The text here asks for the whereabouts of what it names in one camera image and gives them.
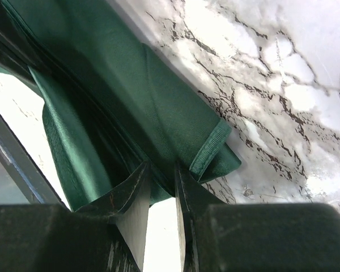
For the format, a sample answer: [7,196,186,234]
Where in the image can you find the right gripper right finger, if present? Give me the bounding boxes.
[175,163,340,271]

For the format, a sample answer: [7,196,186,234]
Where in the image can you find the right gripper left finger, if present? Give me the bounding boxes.
[0,162,151,271]

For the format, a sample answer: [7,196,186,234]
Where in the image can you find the dark green cloth napkin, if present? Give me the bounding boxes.
[0,1,241,210]

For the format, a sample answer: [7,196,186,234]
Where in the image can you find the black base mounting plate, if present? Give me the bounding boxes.
[0,114,64,205]

